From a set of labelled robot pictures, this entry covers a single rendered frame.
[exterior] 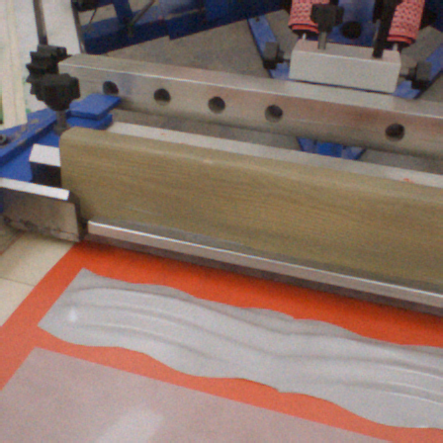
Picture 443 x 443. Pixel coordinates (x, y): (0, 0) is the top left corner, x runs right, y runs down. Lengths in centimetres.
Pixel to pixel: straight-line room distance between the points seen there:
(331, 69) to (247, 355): 37
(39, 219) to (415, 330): 31
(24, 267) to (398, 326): 31
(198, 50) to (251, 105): 170
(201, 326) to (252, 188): 11
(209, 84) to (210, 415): 38
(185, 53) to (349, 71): 170
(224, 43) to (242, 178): 194
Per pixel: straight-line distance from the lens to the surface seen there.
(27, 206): 43
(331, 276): 37
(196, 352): 35
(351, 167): 54
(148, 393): 34
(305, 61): 61
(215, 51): 225
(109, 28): 105
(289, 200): 36
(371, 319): 40
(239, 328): 36
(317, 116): 57
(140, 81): 61
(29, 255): 45
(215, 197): 37
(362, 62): 61
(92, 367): 35
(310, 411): 34
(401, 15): 72
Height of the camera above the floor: 161
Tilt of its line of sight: 64 degrees down
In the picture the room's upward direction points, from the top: 12 degrees counter-clockwise
